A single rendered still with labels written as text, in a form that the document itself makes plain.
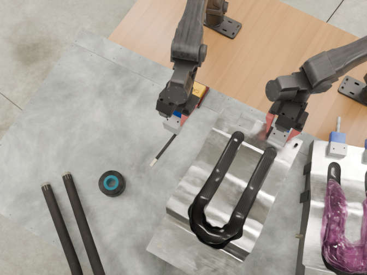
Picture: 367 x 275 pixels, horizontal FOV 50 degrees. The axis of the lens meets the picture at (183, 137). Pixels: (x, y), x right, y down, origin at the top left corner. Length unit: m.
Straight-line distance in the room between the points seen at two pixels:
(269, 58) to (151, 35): 0.44
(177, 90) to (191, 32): 0.15
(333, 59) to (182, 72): 0.37
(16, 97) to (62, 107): 1.08
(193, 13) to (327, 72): 0.36
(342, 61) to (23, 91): 1.89
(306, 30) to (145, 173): 0.77
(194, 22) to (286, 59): 0.54
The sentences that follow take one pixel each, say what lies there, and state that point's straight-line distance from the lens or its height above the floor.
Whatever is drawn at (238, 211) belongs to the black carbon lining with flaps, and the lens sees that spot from 1.12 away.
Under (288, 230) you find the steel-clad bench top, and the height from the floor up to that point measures 0.80.
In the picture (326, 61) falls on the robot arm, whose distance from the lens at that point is 1.03.
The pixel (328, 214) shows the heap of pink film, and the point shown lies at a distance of 1.16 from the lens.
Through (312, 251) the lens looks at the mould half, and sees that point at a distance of 1.19.
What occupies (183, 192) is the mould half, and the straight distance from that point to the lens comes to 1.11.
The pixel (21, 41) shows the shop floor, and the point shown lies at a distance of 2.66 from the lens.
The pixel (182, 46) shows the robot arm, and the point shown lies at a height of 1.20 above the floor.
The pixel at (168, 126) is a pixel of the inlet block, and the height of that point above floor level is 0.95.
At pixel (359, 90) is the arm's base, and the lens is 1.44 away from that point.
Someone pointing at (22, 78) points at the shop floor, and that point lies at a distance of 2.52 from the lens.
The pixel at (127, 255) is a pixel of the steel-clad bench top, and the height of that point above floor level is 0.80.
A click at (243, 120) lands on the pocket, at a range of 1.25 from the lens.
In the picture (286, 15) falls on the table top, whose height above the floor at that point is 0.80.
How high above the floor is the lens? 2.02
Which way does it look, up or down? 71 degrees down
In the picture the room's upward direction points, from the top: 9 degrees counter-clockwise
